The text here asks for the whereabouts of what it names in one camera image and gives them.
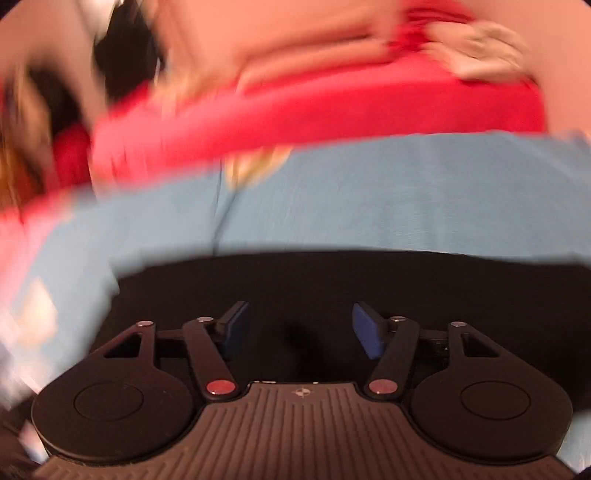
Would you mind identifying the black pants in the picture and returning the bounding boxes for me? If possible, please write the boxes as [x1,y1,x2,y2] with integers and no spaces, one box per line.
[89,250,591,472]

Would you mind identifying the blue floral bedsheet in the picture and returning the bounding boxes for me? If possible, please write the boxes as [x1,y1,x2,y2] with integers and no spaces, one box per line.
[0,130,591,398]

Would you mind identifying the red bedsheet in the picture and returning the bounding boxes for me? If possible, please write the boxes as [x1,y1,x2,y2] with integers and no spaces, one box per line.
[0,0,551,222]

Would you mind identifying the rolled cream blanket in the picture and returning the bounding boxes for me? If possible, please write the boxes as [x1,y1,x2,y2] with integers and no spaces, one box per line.
[422,21,533,83]

